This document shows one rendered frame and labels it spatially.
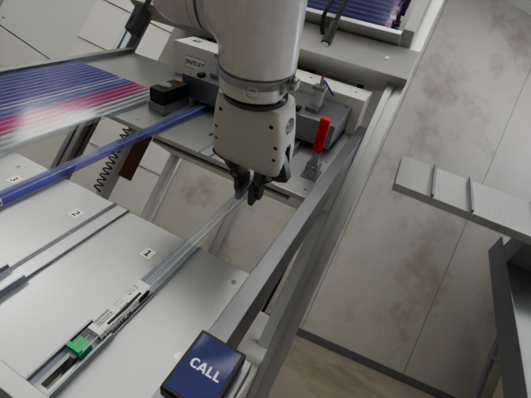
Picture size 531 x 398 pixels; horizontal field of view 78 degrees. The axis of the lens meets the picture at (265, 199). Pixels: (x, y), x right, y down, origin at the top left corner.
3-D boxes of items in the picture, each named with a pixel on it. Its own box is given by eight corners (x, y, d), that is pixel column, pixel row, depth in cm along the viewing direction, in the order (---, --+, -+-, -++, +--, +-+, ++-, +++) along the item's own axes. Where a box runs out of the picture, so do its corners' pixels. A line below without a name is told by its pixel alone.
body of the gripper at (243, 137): (310, 83, 38) (295, 159, 46) (235, 58, 40) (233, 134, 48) (283, 111, 33) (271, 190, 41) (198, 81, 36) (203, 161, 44)
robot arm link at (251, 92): (311, 62, 37) (306, 88, 39) (243, 42, 39) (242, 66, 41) (279, 92, 31) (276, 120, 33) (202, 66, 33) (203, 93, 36)
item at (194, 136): (300, 221, 53) (307, 197, 50) (22, 96, 71) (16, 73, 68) (350, 148, 78) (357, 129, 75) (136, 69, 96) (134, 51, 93)
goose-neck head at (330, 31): (329, 42, 59) (339, 20, 60) (320, 39, 60) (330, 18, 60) (329, 48, 61) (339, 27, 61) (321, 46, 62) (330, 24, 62)
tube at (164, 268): (80, 362, 26) (78, 355, 26) (68, 353, 27) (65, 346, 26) (303, 143, 65) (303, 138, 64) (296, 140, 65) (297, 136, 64)
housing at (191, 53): (344, 159, 76) (365, 100, 67) (174, 95, 89) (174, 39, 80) (352, 147, 82) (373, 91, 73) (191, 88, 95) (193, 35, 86)
